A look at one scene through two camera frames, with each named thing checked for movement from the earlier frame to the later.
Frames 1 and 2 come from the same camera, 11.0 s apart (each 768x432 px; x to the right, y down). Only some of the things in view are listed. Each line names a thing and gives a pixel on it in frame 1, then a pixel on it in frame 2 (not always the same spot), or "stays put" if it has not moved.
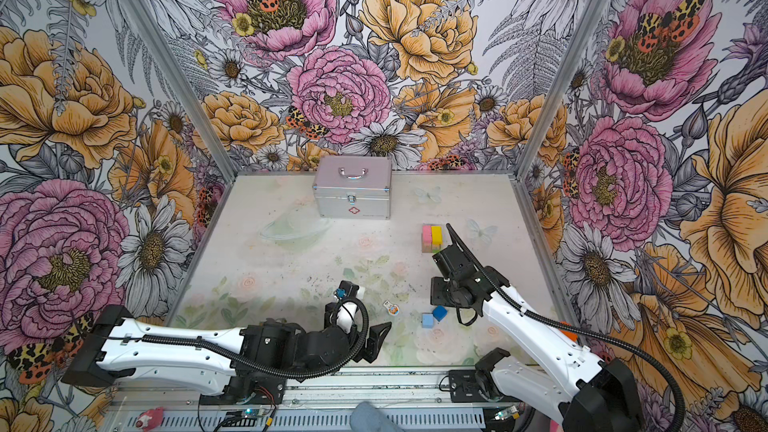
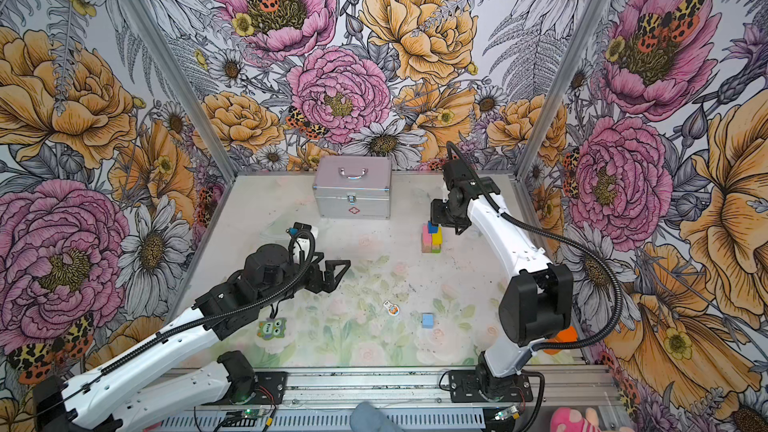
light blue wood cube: x=427 y=320 stays put
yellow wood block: x=437 y=235 stays put
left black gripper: x=375 y=337 -> x=330 y=283
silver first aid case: x=354 y=186 stays put
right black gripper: x=436 y=292 -> x=436 y=216
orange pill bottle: x=571 y=335 stays put
